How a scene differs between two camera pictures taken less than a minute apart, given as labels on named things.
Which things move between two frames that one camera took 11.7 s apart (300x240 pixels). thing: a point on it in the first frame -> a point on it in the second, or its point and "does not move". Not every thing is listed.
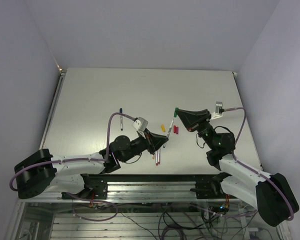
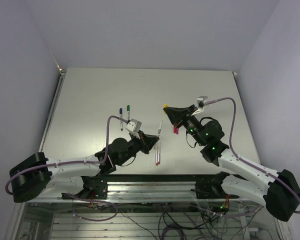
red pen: [156, 153] does not move
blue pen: [121, 119] does not move
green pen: [170, 128] -> [128, 110]
